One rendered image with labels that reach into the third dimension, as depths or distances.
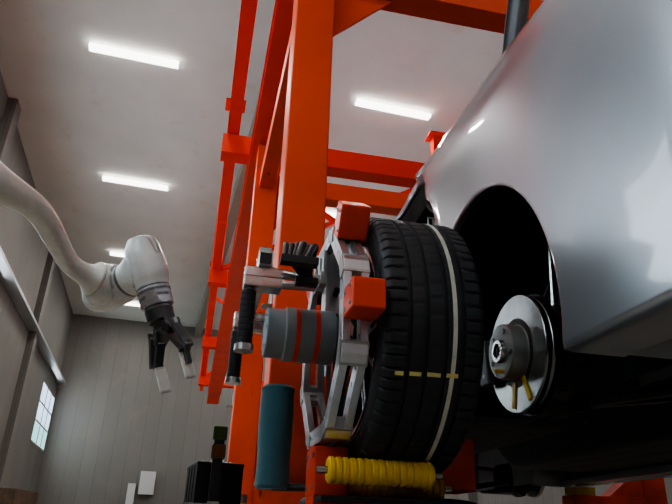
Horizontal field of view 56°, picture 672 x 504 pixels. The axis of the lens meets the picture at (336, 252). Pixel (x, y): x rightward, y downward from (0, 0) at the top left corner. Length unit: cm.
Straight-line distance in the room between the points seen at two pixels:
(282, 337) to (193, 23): 768
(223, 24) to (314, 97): 648
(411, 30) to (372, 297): 766
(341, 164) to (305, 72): 285
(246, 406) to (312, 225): 195
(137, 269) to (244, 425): 232
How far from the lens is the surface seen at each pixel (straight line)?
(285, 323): 159
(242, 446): 394
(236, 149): 532
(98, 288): 184
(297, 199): 228
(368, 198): 466
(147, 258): 176
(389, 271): 142
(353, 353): 139
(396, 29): 884
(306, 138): 242
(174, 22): 910
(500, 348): 177
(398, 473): 150
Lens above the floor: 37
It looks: 24 degrees up
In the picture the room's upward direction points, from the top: 2 degrees clockwise
